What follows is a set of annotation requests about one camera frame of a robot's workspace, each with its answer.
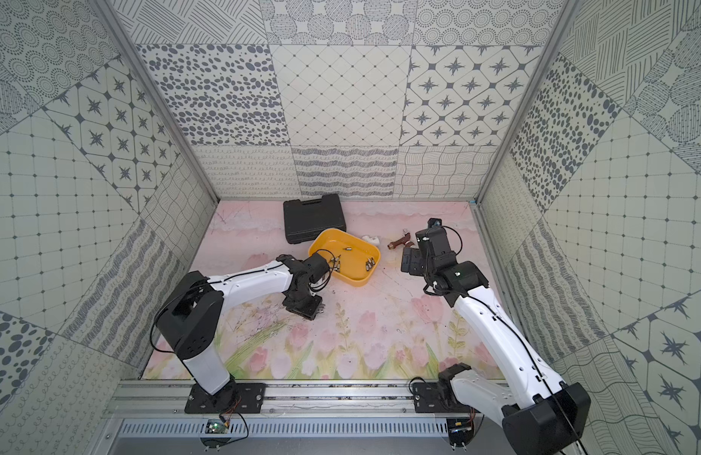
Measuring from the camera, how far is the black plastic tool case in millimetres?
1038

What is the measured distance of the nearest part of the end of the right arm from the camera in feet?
1.66

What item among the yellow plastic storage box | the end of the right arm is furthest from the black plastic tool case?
the end of the right arm

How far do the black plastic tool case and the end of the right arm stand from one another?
1.62 ft
